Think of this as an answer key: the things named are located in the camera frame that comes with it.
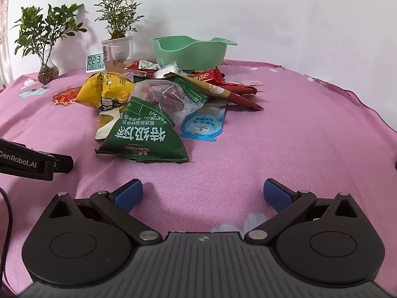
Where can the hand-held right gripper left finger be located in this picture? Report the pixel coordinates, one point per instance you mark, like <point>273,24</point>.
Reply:
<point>128,194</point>

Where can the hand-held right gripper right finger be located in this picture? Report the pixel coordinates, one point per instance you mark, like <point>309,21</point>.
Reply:
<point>277,195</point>

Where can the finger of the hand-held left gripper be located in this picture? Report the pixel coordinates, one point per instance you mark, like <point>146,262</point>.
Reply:
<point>63,164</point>

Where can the yellow snack packet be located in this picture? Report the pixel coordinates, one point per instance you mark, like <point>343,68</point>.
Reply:
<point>105,90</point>

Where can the dark red stick packet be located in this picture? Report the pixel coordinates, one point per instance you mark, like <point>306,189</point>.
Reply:
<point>242,89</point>
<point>245,101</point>

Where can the white candy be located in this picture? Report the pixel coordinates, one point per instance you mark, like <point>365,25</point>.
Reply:
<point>166,70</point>

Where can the green plastic bowl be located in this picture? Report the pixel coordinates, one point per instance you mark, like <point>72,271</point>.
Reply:
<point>189,57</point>

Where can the pink tablecloth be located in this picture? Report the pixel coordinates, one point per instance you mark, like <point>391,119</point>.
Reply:
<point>279,146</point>

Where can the green dried date packet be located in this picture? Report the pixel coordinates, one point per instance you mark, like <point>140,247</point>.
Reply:
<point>145,139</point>

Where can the red gold paper ornament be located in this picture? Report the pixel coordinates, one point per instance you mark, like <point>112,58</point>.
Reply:
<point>65,97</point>

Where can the green plant in glass vase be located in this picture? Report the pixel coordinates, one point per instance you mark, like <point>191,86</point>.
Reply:
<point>48,73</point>

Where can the blue white pouch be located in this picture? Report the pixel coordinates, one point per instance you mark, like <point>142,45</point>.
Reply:
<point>201,125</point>

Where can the white digital clock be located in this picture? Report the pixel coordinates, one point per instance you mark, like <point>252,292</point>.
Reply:
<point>94,63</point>

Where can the green clear snack packet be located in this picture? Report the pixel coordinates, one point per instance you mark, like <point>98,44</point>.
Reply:
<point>194,94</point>

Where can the long red snack packet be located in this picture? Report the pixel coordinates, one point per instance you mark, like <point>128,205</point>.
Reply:
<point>217,90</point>

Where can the green plant in white pot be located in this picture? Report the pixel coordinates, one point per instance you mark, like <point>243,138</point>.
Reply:
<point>119,54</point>

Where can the red white snack packet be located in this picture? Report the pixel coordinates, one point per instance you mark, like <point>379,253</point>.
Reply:
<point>144,66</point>

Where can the floral curtain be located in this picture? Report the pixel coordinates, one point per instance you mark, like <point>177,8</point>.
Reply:
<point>3,37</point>

